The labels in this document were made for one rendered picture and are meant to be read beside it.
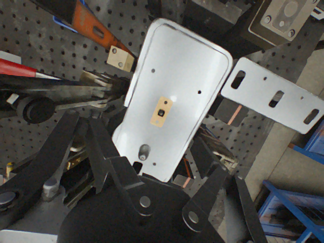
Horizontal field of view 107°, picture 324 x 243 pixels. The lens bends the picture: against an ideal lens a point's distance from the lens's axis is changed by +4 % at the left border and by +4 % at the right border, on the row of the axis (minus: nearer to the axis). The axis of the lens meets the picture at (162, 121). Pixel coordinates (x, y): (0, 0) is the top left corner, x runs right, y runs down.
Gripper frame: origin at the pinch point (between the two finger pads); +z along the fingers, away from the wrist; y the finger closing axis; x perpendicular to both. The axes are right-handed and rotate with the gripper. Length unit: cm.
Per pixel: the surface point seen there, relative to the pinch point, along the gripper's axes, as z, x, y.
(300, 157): 115, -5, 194
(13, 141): 44, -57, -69
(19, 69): 0.8, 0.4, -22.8
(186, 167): 20.0, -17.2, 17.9
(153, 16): 40, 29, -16
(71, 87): -0.8, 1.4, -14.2
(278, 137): 114, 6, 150
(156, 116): 13.6, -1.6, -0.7
